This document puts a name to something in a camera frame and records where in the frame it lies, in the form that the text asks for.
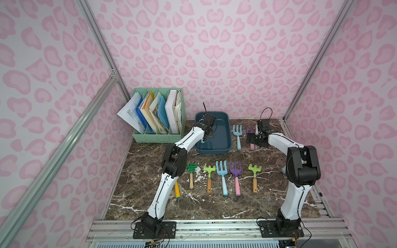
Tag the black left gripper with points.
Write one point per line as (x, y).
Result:
(209, 129)

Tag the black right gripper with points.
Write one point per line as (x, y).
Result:
(254, 138)

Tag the purple rake pink handle small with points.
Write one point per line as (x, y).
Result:
(250, 130)

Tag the light blue rake white handle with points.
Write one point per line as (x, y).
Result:
(238, 132)

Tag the dark green rake wooden handle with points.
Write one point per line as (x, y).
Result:
(191, 167)

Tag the lime rake orange handle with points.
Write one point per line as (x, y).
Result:
(209, 170)

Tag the light blue rake mint handle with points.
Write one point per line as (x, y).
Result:
(221, 168)

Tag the blue rake yellow handle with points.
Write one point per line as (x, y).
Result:
(177, 190)

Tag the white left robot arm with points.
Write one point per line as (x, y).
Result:
(174, 164)

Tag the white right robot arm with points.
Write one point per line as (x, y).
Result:
(302, 170)

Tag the dark teal storage box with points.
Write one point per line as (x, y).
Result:
(221, 142)

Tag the white thick book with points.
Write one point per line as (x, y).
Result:
(172, 108)

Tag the teal book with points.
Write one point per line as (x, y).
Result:
(157, 110)

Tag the green file organizer crate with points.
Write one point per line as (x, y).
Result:
(161, 138)

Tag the blue folder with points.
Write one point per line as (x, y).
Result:
(142, 118)

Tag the orange book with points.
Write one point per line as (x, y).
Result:
(145, 110)

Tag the white paper sheets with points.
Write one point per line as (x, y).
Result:
(129, 114)

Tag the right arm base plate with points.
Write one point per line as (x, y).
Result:
(281, 229)

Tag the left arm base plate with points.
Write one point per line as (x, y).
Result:
(167, 229)

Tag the aluminium front rail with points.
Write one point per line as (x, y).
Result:
(223, 233)

